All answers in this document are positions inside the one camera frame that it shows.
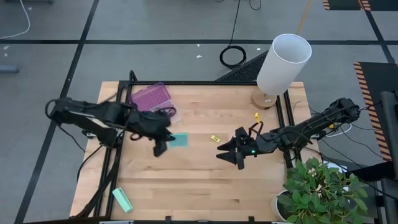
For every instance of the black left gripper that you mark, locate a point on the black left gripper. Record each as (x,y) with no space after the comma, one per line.
(146,131)

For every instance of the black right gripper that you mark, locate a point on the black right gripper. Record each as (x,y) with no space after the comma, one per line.
(258,145)

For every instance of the teal sticky note pad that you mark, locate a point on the teal sticky note pad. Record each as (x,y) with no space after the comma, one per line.
(181,140)

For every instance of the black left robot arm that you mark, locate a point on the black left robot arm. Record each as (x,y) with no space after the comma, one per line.
(84,115)

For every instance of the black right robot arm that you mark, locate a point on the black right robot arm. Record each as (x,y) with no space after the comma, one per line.
(311,130)

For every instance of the small yellow eraser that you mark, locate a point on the small yellow eraser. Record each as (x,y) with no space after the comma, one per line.
(215,139)

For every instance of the mint green box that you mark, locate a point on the mint green box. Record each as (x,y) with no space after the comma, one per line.
(122,200)

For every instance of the black floor mat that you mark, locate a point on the black floor mat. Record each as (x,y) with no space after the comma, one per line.
(245,71)

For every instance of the green plant in white pot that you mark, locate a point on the green plant in white pot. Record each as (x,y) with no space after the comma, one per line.
(323,189)

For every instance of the white shade wooden table lamp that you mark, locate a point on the white shade wooden table lamp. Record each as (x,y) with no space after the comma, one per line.
(284,62)

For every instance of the black mat hazard stripe edge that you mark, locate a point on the black mat hazard stripe edge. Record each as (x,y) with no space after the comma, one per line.
(345,4)
(376,81)

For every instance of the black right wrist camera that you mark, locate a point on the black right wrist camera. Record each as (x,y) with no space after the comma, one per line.
(242,133)

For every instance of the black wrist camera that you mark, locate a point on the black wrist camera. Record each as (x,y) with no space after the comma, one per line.
(155,118)
(242,133)

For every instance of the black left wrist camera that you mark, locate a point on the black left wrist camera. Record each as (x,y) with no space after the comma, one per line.
(155,118)

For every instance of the black stand post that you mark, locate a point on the black stand post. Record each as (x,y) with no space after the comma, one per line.
(390,140)

